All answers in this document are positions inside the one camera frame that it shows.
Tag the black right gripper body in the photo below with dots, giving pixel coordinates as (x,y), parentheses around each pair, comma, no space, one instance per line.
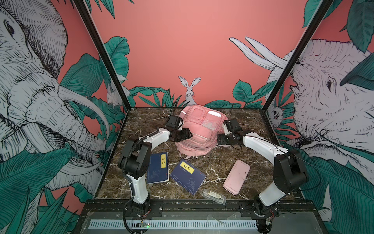
(227,139)

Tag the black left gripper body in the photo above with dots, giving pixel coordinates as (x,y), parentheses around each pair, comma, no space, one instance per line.
(181,134)

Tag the pink student backpack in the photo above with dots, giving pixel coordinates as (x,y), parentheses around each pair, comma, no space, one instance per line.
(205,124)

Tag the dark blue book yellow label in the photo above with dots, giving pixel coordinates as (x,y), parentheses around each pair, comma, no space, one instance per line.
(188,176)

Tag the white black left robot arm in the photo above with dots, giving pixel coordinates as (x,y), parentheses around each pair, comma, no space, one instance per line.
(135,158)

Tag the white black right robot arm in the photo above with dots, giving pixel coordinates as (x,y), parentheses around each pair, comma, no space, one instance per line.
(289,170)

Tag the pink pencil case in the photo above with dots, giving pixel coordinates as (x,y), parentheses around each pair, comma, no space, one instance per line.
(236,177)

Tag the clear plastic eraser box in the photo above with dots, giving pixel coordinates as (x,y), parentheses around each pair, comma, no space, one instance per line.
(214,196)

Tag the white perforated vent strip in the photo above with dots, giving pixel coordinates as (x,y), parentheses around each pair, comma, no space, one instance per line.
(172,224)

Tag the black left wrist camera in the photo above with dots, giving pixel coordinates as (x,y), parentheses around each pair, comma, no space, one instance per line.
(174,123)

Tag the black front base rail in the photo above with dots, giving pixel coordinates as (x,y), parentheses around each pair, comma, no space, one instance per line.
(160,207)

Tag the black left corner frame post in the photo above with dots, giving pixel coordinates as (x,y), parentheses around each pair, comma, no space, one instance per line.
(95,36)

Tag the black corner frame post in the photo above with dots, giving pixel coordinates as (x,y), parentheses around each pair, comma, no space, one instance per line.
(95,36)
(318,16)

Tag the black right corner frame post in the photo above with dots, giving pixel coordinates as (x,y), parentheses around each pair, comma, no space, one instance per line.
(318,16)

